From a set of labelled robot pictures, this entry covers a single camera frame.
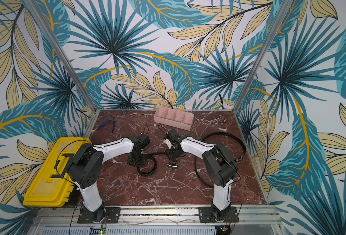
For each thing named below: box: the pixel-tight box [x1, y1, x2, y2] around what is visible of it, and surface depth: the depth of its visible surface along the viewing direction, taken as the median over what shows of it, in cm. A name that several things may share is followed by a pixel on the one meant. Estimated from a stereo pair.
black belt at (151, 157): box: [146, 150, 170, 177], surface depth 89 cm
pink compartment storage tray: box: [153, 105, 195, 132], surface depth 112 cm
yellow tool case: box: [23, 137, 93, 208], surface depth 68 cm
